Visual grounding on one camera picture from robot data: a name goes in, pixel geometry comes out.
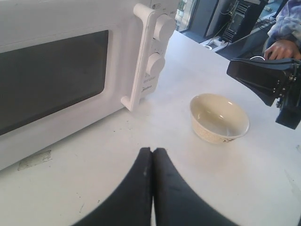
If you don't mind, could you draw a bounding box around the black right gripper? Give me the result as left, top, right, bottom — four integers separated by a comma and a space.
227, 58, 301, 129

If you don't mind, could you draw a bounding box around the white control knob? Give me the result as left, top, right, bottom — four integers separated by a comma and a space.
146, 52, 165, 75
153, 14, 176, 42

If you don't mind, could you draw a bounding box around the person's hand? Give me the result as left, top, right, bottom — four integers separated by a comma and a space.
264, 40, 301, 60

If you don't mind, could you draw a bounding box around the white microwave oven body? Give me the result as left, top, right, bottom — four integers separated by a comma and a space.
0, 0, 177, 171

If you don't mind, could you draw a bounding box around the blue tie-dye sleeve forearm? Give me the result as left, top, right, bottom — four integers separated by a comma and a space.
268, 0, 301, 47

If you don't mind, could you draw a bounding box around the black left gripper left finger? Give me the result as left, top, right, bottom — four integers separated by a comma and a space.
76, 147, 152, 226

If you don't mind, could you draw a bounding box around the clear tape patch on table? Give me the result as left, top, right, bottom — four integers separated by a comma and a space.
17, 150, 51, 171

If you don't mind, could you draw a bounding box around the cream ceramic bowl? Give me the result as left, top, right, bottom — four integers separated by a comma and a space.
190, 93, 250, 144

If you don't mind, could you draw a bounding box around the black computer rack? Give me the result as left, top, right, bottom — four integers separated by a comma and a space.
221, 0, 267, 43

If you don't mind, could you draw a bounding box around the upper white control knob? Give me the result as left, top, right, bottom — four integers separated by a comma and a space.
153, 14, 176, 42

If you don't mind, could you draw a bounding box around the lower white control knob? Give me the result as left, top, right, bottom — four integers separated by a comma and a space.
146, 52, 165, 75

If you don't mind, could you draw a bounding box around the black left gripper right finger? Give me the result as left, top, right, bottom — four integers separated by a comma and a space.
152, 148, 234, 226

